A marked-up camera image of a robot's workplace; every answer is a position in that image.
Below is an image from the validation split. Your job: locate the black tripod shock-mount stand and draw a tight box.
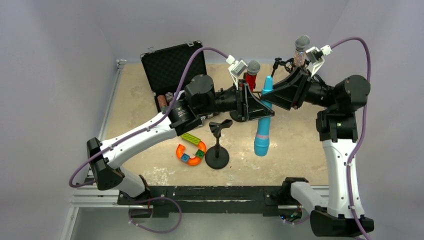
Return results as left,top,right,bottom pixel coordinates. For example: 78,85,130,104
271,57,296,77

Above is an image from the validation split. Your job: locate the blue microphone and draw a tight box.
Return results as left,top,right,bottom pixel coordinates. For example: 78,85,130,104
254,75,273,157

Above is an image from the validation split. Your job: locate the red microphone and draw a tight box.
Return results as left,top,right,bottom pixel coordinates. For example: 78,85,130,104
244,60,261,92

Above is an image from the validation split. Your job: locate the glitter microphone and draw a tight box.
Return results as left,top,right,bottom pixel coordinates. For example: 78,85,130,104
293,35,310,67

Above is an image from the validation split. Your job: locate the round-base mic stand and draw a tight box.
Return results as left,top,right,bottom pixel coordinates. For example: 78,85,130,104
204,119,233,170
229,111,245,123

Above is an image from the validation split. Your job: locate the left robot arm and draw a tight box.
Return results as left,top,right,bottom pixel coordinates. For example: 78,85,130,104
86,74,275,198

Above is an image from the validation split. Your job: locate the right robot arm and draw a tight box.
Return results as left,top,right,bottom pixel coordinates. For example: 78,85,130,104
261,67,375,238

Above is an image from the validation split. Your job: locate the lime green toy brick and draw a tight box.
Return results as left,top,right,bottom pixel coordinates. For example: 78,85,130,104
180,132,201,146

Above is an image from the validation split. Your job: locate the dark green toy brick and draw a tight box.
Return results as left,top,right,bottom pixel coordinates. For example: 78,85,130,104
195,149,205,159

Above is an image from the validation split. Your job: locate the orange curved toy track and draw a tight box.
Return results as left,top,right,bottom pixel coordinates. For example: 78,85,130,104
175,141,207,167

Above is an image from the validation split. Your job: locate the black poker chip case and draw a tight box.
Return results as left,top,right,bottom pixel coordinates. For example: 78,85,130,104
140,40,203,112

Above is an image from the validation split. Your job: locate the blue toy brick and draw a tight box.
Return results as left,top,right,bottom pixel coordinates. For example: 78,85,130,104
181,155,190,163

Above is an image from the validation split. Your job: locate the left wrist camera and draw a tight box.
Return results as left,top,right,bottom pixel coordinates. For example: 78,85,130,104
226,55,248,86

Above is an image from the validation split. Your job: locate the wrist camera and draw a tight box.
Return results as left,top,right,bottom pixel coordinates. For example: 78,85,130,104
305,45,332,77
226,55,248,86

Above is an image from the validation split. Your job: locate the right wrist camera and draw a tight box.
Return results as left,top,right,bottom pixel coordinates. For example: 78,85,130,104
305,45,332,77

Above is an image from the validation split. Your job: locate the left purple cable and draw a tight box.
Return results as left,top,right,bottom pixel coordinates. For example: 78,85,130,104
68,46,231,189

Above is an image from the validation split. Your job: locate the black front table rail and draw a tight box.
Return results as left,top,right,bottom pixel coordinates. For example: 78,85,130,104
117,185,298,218

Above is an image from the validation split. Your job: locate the purple loop cable under table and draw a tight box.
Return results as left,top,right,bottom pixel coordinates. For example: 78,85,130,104
128,197,183,235

